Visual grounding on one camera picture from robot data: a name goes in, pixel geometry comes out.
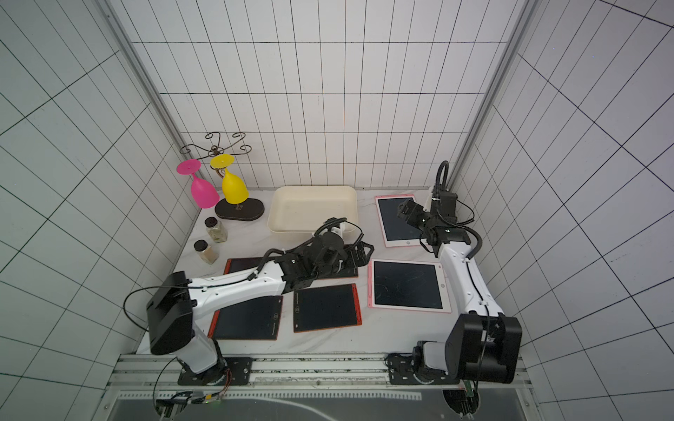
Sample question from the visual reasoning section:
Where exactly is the pink plastic wine glass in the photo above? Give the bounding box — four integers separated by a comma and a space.
177, 159, 219, 209

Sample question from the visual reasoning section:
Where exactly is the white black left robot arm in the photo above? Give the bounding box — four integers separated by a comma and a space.
147, 218, 375, 375

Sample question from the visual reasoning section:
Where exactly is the pink white writing tablet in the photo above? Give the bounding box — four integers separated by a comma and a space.
375, 194, 428, 248

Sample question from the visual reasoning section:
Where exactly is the yellow plastic wine glass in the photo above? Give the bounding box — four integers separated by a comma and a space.
210, 154, 249, 205

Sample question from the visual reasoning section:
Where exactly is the glass jar black lid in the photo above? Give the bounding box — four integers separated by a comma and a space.
205, 217, 228, 243

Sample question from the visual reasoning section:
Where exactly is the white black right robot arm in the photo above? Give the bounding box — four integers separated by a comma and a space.
398, 189, 522, 384

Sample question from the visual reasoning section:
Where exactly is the red writing tablet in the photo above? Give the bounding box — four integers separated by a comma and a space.
326, 259, 358, 279
293, 283, 362, 333
223, 257, 284, 279
208, 296, 283, 340

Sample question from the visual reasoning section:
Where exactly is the aluminium mounting rail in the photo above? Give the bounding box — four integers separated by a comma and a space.
107, 351, 533, 393

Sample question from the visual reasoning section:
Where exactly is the cream plastic storage box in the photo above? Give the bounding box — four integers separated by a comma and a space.
268, 186, 359, 233

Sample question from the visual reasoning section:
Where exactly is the dark metal glass rack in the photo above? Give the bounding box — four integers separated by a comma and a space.
180, 132, 265, 222

